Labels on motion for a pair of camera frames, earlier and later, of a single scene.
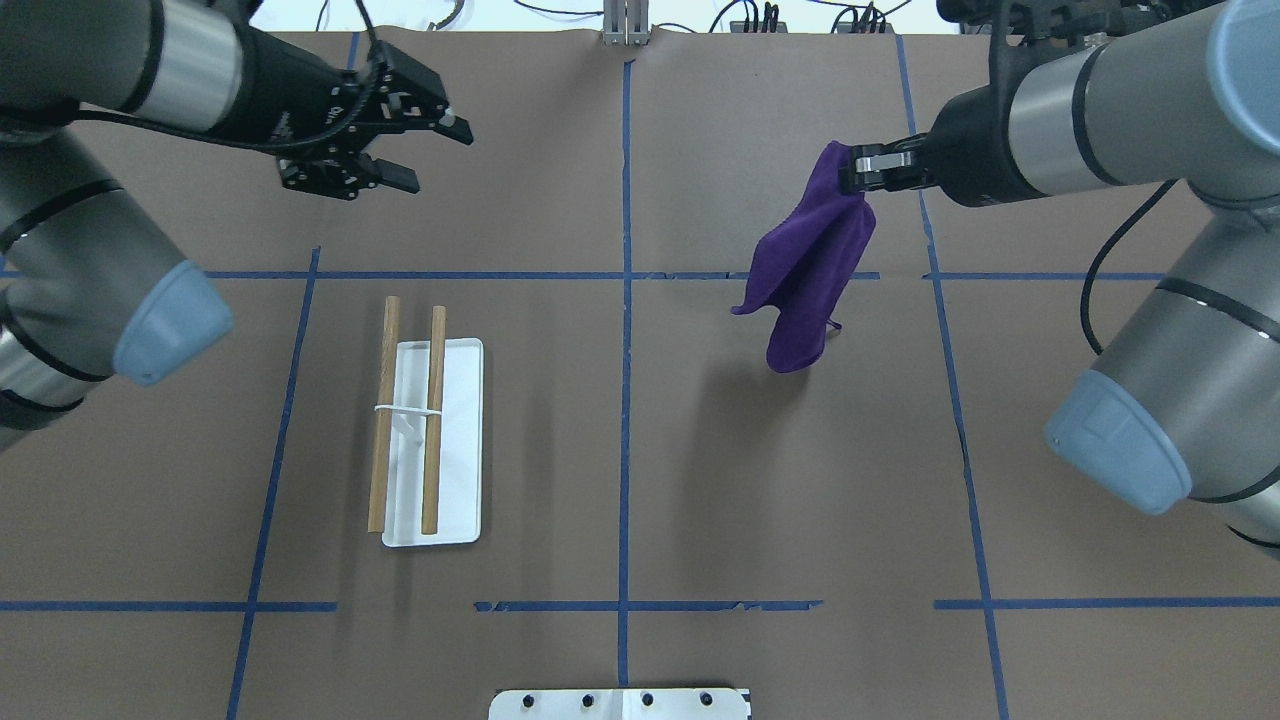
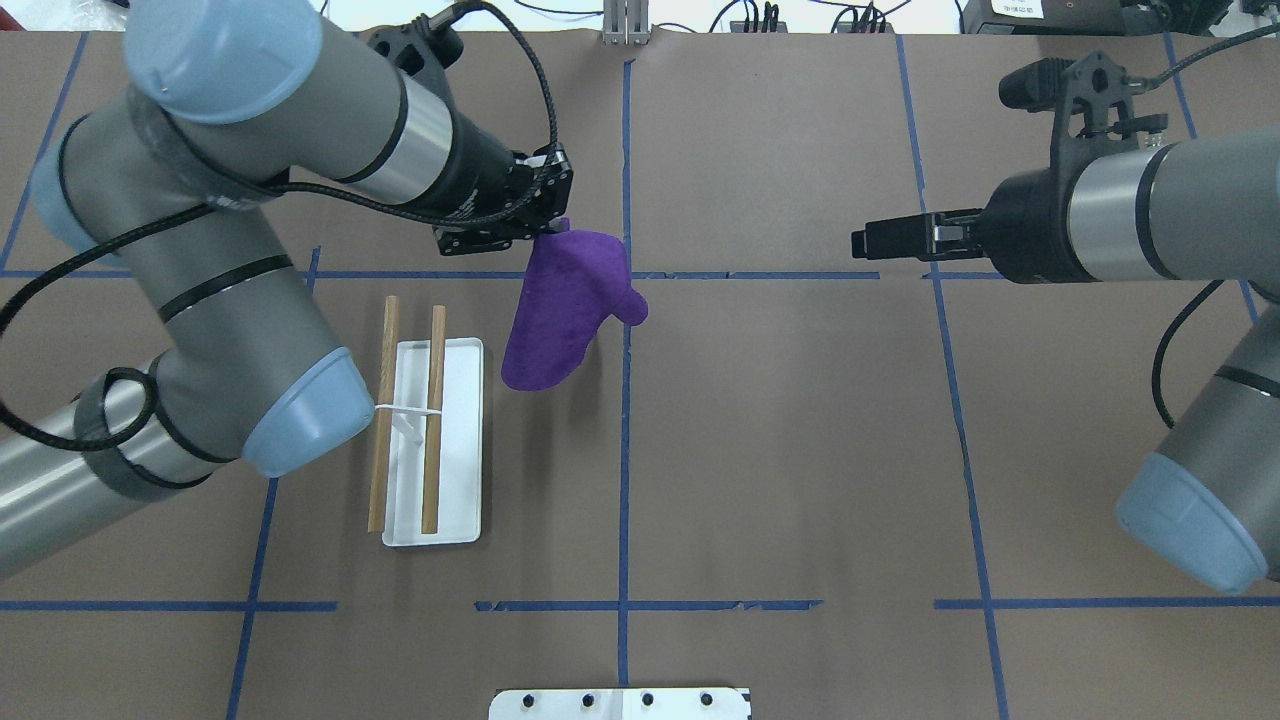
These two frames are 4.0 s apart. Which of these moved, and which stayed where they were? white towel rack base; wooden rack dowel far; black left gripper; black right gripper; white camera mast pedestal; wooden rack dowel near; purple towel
Moved: black right gripper; black left gripper; purple towel
Stayed: white camera mast pedestal; wooden rack dowel far; white towel rack base; wooden rack dowel near
